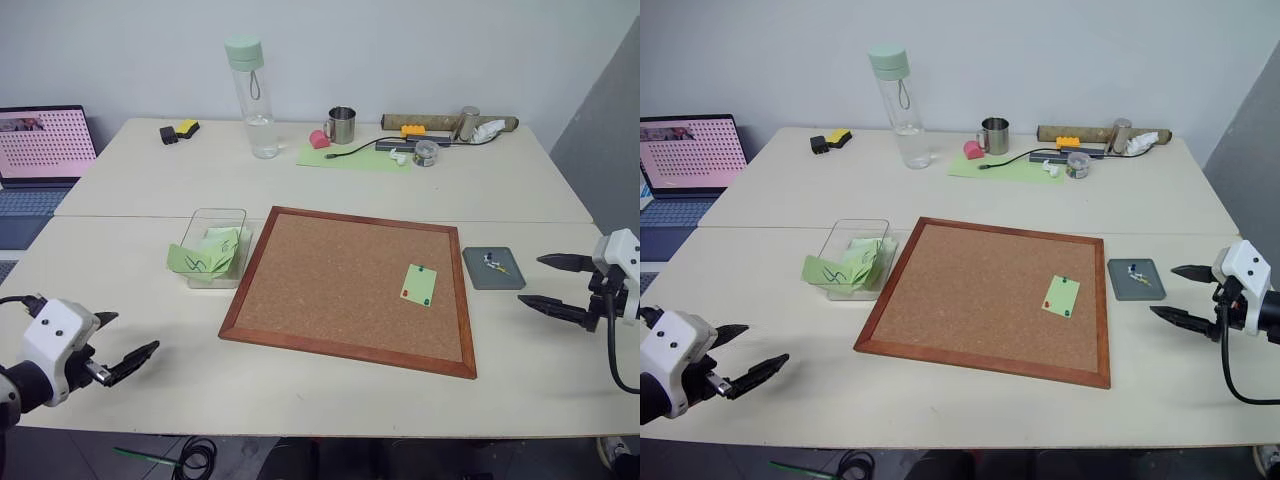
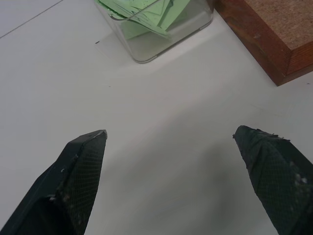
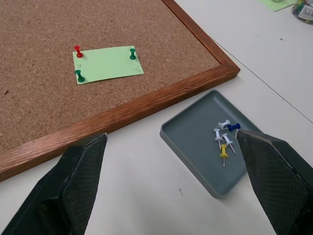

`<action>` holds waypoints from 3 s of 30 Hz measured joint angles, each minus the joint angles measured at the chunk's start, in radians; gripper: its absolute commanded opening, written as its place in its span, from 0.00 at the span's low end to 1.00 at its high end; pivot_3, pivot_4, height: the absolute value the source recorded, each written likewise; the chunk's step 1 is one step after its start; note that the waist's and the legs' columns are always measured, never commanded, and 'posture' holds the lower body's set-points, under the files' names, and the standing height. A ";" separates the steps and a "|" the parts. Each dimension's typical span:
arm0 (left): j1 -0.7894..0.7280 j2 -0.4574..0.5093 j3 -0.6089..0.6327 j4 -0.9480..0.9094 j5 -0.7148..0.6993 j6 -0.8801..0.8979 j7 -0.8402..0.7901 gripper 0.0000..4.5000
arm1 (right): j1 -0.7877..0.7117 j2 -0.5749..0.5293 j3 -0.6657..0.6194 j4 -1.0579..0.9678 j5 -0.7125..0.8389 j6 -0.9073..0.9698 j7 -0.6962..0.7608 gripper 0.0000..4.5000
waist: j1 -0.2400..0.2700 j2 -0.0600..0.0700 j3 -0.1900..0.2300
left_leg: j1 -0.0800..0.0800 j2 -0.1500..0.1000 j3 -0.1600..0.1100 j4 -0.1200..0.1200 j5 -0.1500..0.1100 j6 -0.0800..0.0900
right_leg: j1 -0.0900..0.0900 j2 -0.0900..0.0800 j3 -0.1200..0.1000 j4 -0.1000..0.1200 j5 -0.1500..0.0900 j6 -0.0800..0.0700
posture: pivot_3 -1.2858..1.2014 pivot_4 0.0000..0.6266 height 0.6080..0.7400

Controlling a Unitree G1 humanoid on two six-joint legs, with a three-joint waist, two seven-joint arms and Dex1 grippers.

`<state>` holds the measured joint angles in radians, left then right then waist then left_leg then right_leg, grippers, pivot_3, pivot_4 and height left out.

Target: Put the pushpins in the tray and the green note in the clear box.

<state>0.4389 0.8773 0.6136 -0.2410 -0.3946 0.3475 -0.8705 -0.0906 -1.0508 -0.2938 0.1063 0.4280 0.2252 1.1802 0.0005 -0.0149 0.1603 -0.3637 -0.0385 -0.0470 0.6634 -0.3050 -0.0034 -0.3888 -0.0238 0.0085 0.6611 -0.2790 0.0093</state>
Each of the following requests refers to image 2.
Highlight brown wooden box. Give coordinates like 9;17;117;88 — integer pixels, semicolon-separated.
214;0;313;87

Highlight clear plastic container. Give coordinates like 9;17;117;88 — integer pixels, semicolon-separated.
93;0;215;64

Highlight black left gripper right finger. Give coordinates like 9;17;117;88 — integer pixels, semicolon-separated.
232;125;313;235

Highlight green paper slips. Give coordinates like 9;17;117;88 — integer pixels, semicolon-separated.
95;0;190;39

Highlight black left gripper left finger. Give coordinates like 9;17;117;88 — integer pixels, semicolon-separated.
0;129;108;235

